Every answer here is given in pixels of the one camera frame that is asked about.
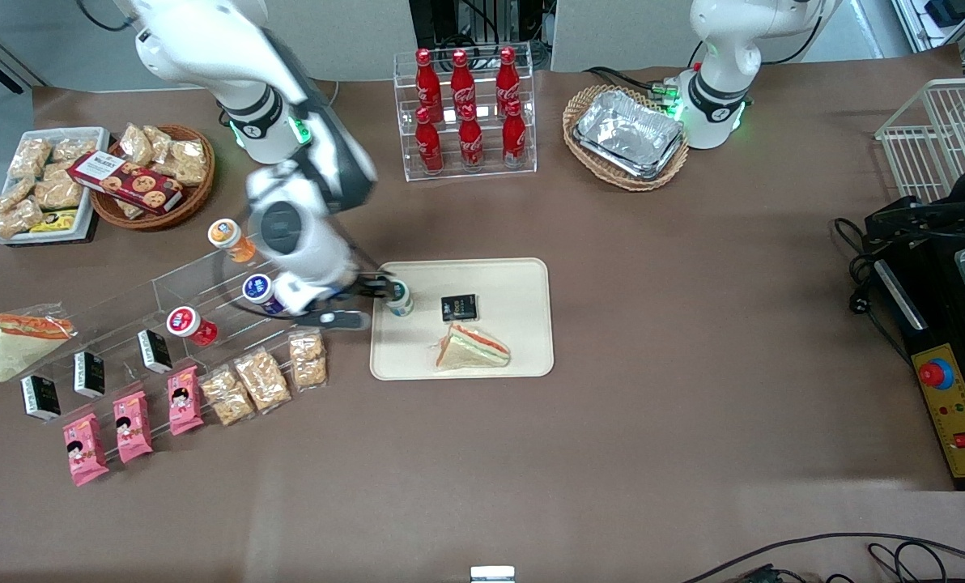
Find red lid gum bottle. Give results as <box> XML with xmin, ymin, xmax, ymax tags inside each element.
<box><xmin>167</xmin><ymin>306</ymin><xmax>219</xmax><ymax>348</ymax></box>

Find stacked aluminium foil trays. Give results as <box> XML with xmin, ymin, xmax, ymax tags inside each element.
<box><xmin>572</xmin><ymin>89</ymin><xmax>687</xmax><ymax>181</ymax></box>

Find pink snack pack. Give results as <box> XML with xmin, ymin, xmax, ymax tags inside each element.
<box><xmin>167</xmin><ymin>366</ymin><xmax>206</xmax><ymax>437</ymax></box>
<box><xmin>113</xmin><ymin>391</ymin><xmax>154</xmax><ymax>465</ymax></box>
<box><xmin>62</xmin><ymin>413</ymin><xmax>111</xmax><ymax>487</ymax></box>

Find black machine with yellow panel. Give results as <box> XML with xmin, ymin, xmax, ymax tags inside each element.
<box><xmin>869</xmin><ymin>231</ymin><xmax>965</xmax><ymax>492</ymax></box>

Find yellow snack packet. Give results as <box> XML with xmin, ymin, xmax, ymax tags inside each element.
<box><xmin>29</xmin><ymin>210</ymin><xmax>79</xmax><ymax>235</ymax></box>

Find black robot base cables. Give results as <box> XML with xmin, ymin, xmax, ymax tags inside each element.
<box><xmin>583</xmin><ymin>63</ymin><xmax>687</xmax><ymax>104</ymax></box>

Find wrapped triangle sandwich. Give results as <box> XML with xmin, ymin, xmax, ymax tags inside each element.
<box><xmin>0</xmin><ymin>304</ymin><xmax>79</xmax><ymax>384</ymax></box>
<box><xmin>434</xmin><ymin>321</ymin><xmax>512</xmax><ymax>372</ymax></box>

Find green lid gum bottle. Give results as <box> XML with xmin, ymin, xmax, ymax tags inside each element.
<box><xmin>385</xmin><ymin>279</ymin><xmax>416</xmax><ymax>318</ymax></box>

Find small black box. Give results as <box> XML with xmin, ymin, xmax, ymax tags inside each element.
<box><xmin>20</xmin><ymin>375</ymin><xmax>62</xmax><ymax>423</ymax></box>
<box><xmin>74</xmin><ymin>351</ymin><xmax>108</xmax><ymax>399</ymax></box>
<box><xmin>440</xmin><ymin>294</ymin><xmax>480</xmax><ymax>323</ymax></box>
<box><xmin>137</xmin><ymin>330</ymin><xmax>174</xmax><ymax>376</ymax></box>

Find brown round wicker basket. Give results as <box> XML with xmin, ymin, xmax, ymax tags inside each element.
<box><xmin>90</xmin><ymin>124</ymin><xmax>217</xmax><ymax>232</ymax></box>

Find black equipment with cables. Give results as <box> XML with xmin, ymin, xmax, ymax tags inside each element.
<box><xmin>408</xmin><ymin>0</ymin><xmax>558</xmax><ymax>51</ymax></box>

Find white rectangular bin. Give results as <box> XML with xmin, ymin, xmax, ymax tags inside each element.
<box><xmin>0</xmin><ymin>127</ymin><xmax>112</xmax><ymax>243</ymax></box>

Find red emergency stop button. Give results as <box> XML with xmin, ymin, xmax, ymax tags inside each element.
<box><xmin>917</xmin><ymin>358</ymin><xmax>955</xmax><ymax>390</ymax></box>

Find black power cable with plug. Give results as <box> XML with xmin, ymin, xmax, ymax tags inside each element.
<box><xmin>834</xmin><ymin>216</ymin><xmax>914</xmax><ymax>367</ymax></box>

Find white wire basket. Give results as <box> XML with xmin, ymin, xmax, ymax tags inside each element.
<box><xmin>874</xmin><ymin>77</ymin><xmax>965</xmax><ymax>205</ymax></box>

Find blue lid gum bottle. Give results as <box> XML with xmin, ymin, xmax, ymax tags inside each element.
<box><xmin>242</xmin><ymin>274</ymin><xmax>287</xmax><ymax>316</ymax></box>

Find red cookie box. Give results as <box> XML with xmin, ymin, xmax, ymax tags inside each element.
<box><xmin>67</xmin><ymin>151</ymin><xmax>185</xmax><ymax>215</ymax></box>

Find metal shelf frame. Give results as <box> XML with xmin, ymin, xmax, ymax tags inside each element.
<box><xmin>890</xmin><ymin>0</ymin><xmax>965</xmax><ymax>75</ymax></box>

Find clear acrylic stepped stand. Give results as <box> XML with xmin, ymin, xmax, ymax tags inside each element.
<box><xmin>41</xmin><ymin>231</ymin><xmax>323</xmax><ymax>406</ymax></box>

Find light wicker basket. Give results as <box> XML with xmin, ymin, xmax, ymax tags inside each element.
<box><xmin>563</xmin><ymin>84</ymin><xmax>691</xmax><ymax>193</ymax></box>

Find red cola bottle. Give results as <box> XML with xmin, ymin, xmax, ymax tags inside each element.
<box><xmin>414</xmin><ymin>107</ymin><xmax>445</xmax><ymax>176</ymax></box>
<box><xmin>500</xmin><ymin>99</ymin><xmax>529</xmax><ymax>169</ymax></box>
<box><xmin>495</xmin><ymin>46</ymin><xmax>523</xmax><ymax>114</ymax></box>
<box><xmin>457</xmin><ymin>105</ymin><xmax>486</xmax><ymax>172</ymax></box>
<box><xmin>449</xmin><ymin>49</ymin><xmax>478</xmax><ymax>122</ymax></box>
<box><xmin>414</xmin><ymin>49</ymin><xmax>444</xmax><ymax>122</ymax></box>

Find orange lid gum bottle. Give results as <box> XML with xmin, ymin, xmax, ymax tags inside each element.
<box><xmin>208</xmin><ymin>219</ymin><xmax>257</xmax><ymax>264</ymax></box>

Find beige plastic tray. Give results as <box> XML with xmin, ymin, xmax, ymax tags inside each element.
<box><xmin>370</xmin><ymin>257</ymin><xmax>555</xmax><ymax>381</ymax></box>

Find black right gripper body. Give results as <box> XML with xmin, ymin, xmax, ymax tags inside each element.
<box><xmin>323</xmin><ymin>273</ymin><xmax>381</xmax><ymax>311</ymax></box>

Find clear acrylic bottle rack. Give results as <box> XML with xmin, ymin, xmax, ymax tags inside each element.
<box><xmin>393</xmin><ymin>42</ymin><xmax>538</xmax><ymax>183</ymax></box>

